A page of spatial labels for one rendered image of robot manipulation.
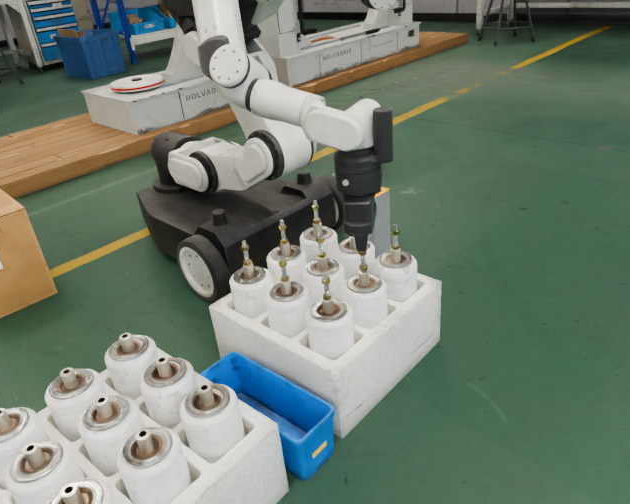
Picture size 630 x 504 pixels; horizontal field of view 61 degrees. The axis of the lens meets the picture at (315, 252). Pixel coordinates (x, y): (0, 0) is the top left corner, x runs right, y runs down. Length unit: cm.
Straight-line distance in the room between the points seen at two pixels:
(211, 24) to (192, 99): 216
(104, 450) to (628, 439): 97
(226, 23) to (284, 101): 20
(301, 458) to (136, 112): 237
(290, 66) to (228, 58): 269
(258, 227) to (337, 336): 62
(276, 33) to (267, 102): 272
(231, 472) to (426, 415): 47
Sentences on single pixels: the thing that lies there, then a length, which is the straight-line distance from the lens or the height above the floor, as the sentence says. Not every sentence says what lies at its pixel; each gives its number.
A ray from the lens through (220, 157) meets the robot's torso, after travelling 171.
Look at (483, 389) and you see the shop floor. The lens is 129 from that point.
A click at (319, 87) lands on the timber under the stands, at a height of 4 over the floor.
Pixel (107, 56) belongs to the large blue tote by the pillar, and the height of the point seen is 17.
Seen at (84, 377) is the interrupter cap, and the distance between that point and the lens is 108.
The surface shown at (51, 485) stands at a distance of 94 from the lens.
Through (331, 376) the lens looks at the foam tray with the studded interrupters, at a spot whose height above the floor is 17.
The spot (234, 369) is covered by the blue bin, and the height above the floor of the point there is 8.
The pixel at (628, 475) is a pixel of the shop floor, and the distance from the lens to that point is 121.
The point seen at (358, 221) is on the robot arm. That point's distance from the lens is 104.
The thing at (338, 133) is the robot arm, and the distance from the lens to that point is 97.
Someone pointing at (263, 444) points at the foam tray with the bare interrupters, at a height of 16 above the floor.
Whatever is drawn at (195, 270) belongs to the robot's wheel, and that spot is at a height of 9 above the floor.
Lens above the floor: 89
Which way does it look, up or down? 30 degrees down
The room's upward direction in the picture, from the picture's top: 6 degrees counter-clockwise
